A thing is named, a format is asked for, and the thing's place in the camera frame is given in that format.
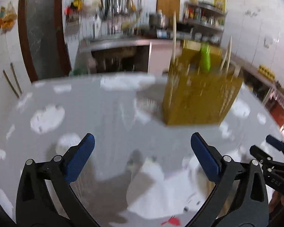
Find kitchen counter with cabinets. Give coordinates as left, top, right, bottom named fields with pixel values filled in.
left=222, top=47, right=278, bottom=106

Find green handled peeler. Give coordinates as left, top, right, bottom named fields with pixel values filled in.
left=199, top=43, right=212, bottom=73

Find white soap bottle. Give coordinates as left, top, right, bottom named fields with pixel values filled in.
left=93, top=14, right=102, bottom=39

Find grey printed tablecloth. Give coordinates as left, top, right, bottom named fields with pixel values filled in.
left=0, top=72, right=284, bottom=227

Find yellow wall poster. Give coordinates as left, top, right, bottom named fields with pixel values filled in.
left=214, top=0, right=227, bottom=14

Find pink lace cloth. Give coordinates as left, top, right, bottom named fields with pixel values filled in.
left=270, top=89, right=284, bottom=113

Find wall hooks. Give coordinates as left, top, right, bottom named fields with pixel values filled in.
left=245, top=8, right=261, bottom=17

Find row of condiment bottles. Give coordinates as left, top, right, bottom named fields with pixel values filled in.
left=185, top=7, right=224, bottom=26

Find steel corner shelf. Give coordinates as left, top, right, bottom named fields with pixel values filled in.
left=183, top=1, right=228, bottom=32

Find rectangular wooden cutting board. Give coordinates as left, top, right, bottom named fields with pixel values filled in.
left=156, top=0, right=181, bottom=22

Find yellow egg carton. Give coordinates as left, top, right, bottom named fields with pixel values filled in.
left=258, top=65, right=276, bottom=80

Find yellow perforated utensil holder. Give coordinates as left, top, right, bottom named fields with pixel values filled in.
left=162, top=40, right=244, bottom=126

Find thin wooden stick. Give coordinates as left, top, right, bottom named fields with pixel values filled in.
left=10, top=63, right=23, bottom=94
left=2, top=70, right=20, bottom=99

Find group of wooden chopsticks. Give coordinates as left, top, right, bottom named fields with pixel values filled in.
left=169, top=11, right=242, bottom=81

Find person's right hand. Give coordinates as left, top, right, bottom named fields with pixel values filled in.
left=268, top=190, right=284, bottom=220

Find orange plastic bag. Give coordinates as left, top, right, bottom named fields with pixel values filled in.
left=0, top=2, right=18, bottom=33

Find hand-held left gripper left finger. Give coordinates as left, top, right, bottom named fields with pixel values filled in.
left=15, top=133, right=100, bottom=227

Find steel kitchen sink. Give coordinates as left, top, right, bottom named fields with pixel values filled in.
left=78, top=35, right=155, bottom=74

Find steel pot with lid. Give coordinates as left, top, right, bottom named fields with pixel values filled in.
left=149, top=11, right=170, bottom=28

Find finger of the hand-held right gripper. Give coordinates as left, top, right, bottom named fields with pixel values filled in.
left=250, top=145, right=275, bottom=168
left=266, top=135, right=284, bottom=156

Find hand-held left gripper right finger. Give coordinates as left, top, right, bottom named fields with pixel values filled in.
left=187, top=132, right=269, bottom=227

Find row of hanging steel ladles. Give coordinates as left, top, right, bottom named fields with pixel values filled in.
left=101, top=0, right=137, bottom=20

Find brown wooden door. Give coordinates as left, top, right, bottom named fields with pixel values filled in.
left=18, top=0, right=72, bottom=82

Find red and yellow hanging items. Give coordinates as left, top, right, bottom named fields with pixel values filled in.
left=65, top=0, right=83, bottom=17

